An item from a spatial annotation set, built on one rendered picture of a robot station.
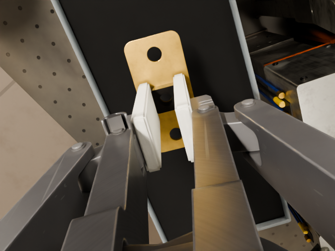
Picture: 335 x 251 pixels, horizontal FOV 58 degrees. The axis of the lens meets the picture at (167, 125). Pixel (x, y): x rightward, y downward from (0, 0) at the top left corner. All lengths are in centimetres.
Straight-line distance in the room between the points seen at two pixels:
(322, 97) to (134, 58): 23
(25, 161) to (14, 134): 15
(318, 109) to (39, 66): 62
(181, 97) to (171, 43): 6
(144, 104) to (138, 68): 5
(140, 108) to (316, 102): 25
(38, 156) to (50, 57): 101
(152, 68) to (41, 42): 59
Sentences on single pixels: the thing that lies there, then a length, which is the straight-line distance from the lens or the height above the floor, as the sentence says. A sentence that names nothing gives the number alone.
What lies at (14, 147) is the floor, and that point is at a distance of 176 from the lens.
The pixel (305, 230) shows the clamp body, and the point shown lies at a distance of 60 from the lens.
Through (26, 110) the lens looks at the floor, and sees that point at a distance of 165.
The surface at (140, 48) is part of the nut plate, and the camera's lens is 21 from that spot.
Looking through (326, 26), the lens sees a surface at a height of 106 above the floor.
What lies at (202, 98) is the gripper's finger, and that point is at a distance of 17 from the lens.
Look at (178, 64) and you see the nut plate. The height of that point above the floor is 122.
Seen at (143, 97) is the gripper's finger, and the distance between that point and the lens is 17.
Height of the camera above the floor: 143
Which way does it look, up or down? 69 degrees down
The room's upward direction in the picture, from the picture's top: 178 degrees clockwise
